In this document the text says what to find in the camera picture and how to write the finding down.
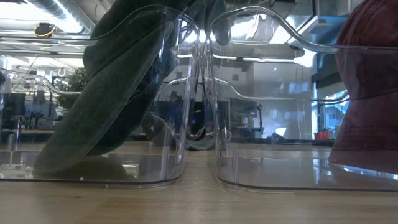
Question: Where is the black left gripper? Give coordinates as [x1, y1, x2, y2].
[198, 0, 233, 47]

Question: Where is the dark green hat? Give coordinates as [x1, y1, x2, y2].
[32, 0, 200, 175]

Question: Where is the dark red hat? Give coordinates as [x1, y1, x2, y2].
[328, 0, 398, 175]

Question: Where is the red container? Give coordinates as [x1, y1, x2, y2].
[313, 131, 333, 141]

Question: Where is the clear plastic bin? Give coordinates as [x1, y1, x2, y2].
[206, 4, 398, 193]
[0, 4, 200, 188]

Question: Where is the potted green plant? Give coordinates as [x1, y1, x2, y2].
[55, 67, 91, 110]

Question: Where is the yellow black round device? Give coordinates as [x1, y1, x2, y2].
[34, 22, 57, 39]

